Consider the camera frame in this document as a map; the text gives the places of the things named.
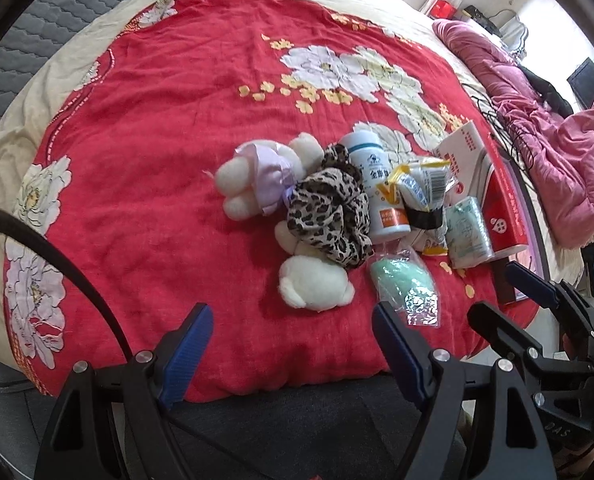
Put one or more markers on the small red box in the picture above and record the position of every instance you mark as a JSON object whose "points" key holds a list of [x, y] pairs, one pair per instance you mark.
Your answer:
{"points": [[444, 8]]}

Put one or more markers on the green sponge in plastic bag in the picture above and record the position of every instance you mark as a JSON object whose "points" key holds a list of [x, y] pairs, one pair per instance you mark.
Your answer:
{"points": [[399, 275]]}

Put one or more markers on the grey quilted mattress pad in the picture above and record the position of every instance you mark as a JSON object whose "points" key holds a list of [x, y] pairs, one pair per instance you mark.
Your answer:
{"points": [[52, 25]]}

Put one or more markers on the leopard print cloth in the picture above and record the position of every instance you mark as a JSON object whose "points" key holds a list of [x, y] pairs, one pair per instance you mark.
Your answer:
{"points": [[322, 210]]}

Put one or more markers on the red and beige floral quilt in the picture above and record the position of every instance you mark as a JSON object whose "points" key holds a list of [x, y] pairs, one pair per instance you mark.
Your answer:
{"points": [[152, 160]]}

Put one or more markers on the white plush toy purple dress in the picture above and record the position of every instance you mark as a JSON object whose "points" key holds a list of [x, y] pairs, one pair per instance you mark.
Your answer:
{"points": [[237, 175]]}

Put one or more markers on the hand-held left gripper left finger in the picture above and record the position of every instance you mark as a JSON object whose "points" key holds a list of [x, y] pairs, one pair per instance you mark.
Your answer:
{"points": [[187, 355]]}

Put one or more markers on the black garment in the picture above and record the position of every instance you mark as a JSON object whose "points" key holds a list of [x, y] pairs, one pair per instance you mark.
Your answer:
{"points": [[547, 90]]}

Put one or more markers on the red box lid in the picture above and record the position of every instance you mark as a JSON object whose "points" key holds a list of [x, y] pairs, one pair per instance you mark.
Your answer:
{"points": [[502, 215]]}

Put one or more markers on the green tissue packet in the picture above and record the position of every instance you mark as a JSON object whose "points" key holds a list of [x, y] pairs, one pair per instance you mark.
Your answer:
{"points": [[469, 232]]}

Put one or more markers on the yellow snack packet black band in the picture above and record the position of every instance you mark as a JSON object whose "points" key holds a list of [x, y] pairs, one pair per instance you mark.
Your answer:
{"points": [[422, 185]]}

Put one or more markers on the white supplement bottle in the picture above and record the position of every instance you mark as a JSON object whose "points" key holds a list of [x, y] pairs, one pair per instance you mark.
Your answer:
{"points": [[372, 180]]}

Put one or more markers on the pink duvet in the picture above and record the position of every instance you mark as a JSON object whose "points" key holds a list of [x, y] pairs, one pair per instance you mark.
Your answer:
{"points": [[552, 160]]}

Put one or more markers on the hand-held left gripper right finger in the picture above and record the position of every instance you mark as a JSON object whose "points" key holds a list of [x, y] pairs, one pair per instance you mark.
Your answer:
{"points": [[397, 355]]}

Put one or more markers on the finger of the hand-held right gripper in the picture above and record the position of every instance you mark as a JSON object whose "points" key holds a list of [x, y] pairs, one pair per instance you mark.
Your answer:
{"points": [[502, 330], [529, 280]]}

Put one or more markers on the black flat panel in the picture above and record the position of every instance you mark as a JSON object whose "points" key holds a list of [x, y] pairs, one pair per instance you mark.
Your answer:
{"points": [[589, 82]]}

